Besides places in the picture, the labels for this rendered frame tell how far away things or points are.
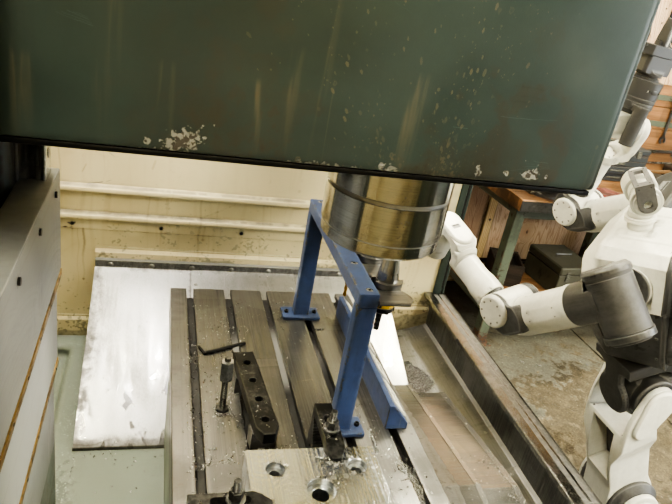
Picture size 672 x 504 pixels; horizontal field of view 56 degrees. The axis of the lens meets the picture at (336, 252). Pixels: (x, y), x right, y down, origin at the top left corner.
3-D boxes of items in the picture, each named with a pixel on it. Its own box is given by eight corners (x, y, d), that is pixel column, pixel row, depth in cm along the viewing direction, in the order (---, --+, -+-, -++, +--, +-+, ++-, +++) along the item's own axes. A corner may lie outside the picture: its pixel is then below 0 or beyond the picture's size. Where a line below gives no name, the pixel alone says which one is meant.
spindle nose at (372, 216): (305, 209, 88) (318, 124, 83) (408, 214, 93) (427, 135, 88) (339, 262, 74) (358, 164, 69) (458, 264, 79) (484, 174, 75)
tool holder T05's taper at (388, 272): (372, 273, 123) (379, 242, 120) (392, 272, 125) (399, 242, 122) (382, 284, 120) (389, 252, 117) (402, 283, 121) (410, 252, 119)
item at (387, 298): (407, 293, 122) (407, 290, 121) (416, 308, 117) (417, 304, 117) (372, 292, 120) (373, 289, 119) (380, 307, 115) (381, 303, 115)
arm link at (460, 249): (421, 236, 162) (451, 275, 156) (433, 212, 156) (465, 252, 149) (440, 231, 165) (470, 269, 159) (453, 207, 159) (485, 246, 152)
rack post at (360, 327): (357, 419, 133) (386, 298, 121) (364, 437, 129) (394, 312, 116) (311, 420, 130) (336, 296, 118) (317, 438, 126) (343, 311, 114)
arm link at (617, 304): (603, 331, 131) (663, 321, 119) (576, 344, 126) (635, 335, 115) (584, 278, 132) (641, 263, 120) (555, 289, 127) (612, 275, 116)
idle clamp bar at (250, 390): (251, 375, 141) (254, 351, 138) (278, 459, 119) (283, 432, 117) (229, 376, 139) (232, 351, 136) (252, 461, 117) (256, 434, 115)
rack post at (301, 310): (315, 310, 171) (334, 209, 159) (319, 321, 167) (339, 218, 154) (279, 309, 169) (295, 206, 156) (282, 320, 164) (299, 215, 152)
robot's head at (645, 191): (658, 197, 133) (653, 164, 130) (667, 215, 126) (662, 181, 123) (626, 204, 135) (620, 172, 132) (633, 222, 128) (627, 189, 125)
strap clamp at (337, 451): (321, 446, 124) (334, 385, 118) (337, 498, 113) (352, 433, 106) (305, 447, 123) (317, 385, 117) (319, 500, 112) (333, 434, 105)
